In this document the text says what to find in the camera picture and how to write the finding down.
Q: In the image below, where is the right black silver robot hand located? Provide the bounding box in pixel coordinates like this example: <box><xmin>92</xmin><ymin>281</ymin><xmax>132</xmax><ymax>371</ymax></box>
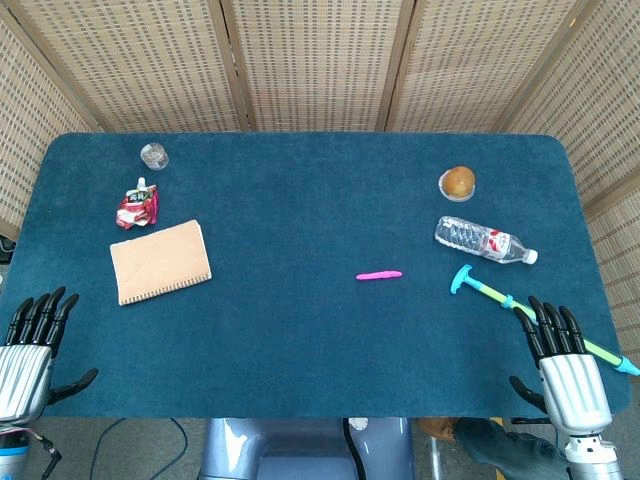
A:
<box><xmin>508</xmin><ymin>295</ymin><xmax>614</xmax><ymax>437</ymax></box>

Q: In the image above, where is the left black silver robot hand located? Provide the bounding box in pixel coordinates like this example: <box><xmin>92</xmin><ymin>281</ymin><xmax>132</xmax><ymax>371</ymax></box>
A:
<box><xmin>0</xmin><ymin>285</ymin><xmax>100</xmax><ymax>426</ymax></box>

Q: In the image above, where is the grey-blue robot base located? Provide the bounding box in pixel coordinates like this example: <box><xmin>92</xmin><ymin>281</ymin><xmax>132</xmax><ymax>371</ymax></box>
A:
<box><xmin>198</xmin><ymin>417</ymin><xmax>416</xmax><ymax>480</ymax></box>

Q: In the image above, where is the blue jeans leg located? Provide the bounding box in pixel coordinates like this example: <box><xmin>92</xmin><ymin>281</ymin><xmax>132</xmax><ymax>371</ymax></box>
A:
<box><xmin>454</xmin><ymin>418</ymin><xmax>571</xmax><ymax>480</ymax></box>

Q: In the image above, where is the cyan green toy water pump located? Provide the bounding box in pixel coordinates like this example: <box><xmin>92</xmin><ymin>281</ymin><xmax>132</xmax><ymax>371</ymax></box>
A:
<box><xmin>449</xmin><ymin>264</ymin><xmax>640</xmax><ymax>377</ymax></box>

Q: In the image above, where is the brown shoe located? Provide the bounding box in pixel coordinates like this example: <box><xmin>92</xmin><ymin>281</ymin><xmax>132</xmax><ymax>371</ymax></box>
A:
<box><xmin>418</xmin><ymin>417</ymin><xmax>459</xmax><ymax>444</ymax></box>

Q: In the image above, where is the tan spiral notebook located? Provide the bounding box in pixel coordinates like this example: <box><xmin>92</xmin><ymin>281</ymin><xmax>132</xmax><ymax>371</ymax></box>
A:
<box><xmin>109</xmin><ymin>219</ymin><xmax>213</xmax><ymax>307</ymax></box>

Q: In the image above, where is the clear plastic water bottle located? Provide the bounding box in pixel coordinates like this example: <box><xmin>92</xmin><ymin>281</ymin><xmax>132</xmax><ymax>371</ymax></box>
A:
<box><xmin>433</xmin><ymin>215</ymin><xmax>540</xmax><ymax>266</ymax></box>

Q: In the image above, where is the crumpled red drink pouch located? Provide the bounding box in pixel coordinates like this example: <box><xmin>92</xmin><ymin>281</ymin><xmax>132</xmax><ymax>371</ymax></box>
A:
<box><xmin>115</xmin><ymin>177</ymin><xmax>159</xmax><ymax>230</ymax></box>

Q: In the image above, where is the brown bun in clear cup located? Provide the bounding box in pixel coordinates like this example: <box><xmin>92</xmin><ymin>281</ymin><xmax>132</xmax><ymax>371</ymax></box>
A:
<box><xmin>438</xmin><ymin>165</ymin><xmax>477</xmax><ymax>202</ymax></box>

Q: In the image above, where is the woven bamboo screen panel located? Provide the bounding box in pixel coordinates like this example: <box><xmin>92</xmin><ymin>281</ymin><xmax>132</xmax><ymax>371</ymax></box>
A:
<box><xmin>387</xmin><ymin>0</ymin><xmax>604</xmax><ymax>135</ymax></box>
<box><xmin>504</xmin><ymin>0</ymin><xmax>640</xmax><ymax>354</ymax></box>
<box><xmin>219</xmin><ymin>0</ymin><xmax>416</xmax><ymax>133</ymax></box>
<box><xmin>0</xmin><ymin>0</ymin><xmax>251</xmax><ymax>134</ymax></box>
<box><xmin>0</xmin><ymin>9</ymin><xmax>101</xmax><ymax>241</ymax></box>

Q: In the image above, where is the small clear glass jar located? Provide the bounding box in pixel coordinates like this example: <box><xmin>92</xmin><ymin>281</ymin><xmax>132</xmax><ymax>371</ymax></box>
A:
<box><xmin>139</xmin><ymin>142</ymin><xmax>170</xmax><ymax>172</ymax></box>

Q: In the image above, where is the blue felt table mat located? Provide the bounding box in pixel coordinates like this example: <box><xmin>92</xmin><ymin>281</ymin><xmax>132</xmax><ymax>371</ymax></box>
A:
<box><xmin>0</xmin><ymin>131</ymin><xmax>634</xmax><ymax>420</ymax></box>

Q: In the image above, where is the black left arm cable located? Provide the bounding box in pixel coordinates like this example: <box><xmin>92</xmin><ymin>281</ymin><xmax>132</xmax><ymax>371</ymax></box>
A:
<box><xmin>27</xmin><ymin>430</ymin><xmax>64</xmax><ymax>480</ymax></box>

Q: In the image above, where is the blue floor cable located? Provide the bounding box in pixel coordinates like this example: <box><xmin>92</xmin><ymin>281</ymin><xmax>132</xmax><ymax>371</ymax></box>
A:
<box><xmin>89</xmin><ymin>417</ymin><xmax>190</xmax><ymax>480</ymax></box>

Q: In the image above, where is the black cable on robot base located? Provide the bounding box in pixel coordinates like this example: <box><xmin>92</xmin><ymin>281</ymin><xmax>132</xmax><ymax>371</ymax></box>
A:
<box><xmin>341</xmin><ymin>417</ymin><xmax>369</xmax><ymax>480</ymax></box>

